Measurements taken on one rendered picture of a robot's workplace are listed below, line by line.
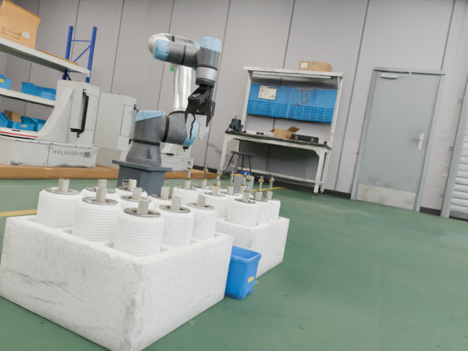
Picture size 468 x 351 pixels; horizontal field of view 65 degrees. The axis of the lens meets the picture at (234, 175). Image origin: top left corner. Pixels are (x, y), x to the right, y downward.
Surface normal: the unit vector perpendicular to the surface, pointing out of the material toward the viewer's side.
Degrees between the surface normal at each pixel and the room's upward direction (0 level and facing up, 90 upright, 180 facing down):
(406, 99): 90
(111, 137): 90
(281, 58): 90
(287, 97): 90
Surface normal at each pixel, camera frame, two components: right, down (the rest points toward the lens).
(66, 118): 0.92, 0.17
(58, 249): -0.43, -0.02
